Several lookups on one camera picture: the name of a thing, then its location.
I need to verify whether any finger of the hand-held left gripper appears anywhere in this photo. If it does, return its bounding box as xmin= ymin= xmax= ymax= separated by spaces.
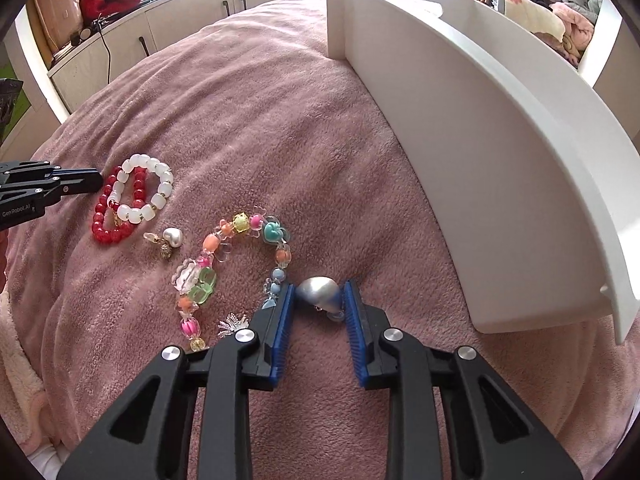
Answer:
xmin=0 ymin=160 xmax=105 ymax=207

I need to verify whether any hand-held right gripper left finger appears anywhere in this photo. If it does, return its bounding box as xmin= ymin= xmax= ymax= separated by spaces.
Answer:
xmin=56 ymin=283 xmax=297 ymax=480

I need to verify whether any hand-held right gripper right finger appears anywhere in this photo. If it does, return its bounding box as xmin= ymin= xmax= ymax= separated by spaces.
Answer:
xmin=342 ymin=279 xmax=584 ymax=480

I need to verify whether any red bead bracelet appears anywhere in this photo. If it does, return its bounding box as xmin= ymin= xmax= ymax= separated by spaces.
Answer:
xmin=90 ymin=164 xmax=151 ymax=247

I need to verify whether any silver heart charm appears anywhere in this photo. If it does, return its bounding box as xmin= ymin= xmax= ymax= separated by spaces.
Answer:
xmin=295 ymin=275 xmax=346 ymax=322

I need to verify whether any silver crystal charm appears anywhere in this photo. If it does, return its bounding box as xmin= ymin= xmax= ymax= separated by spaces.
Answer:
xmin=215 ymin=312 xmax=251 ymax=341

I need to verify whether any white heart charm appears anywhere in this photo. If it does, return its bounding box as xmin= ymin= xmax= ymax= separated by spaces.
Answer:
xmin=143 ymin=227 xmax=184 ymax=261

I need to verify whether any white cabinet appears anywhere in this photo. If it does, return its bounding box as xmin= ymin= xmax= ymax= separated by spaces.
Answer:
xmin=47 ymin=0 xmax=332 ymax=112

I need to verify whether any pink fleece blanket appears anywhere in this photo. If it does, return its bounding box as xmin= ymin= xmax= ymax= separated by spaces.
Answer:
xmin=0 ymin=0 xmax=640 ymax=480

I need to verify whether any white drawer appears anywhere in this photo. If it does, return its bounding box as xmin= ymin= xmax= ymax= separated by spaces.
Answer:
xmin=325 ymin=0 xmax=640 ymax=346

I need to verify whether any pile of clothes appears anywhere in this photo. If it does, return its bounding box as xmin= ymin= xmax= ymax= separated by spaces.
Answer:
xmin=487 ymin=0 xmax=607 ymax=69

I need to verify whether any white bead bracelet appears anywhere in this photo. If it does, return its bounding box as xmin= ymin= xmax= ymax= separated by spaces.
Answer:
xmin=107 ymin=153 xmax=175 ymax=224

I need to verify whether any colourful bead bracelet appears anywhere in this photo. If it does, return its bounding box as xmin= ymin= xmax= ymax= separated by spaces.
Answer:
xmin=172 ymin=207 xmax=294 ymax=354

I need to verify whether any black cable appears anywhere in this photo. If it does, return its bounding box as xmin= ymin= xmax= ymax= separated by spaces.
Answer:
xmin=95 ymin=12 xmax=115 ymax=84

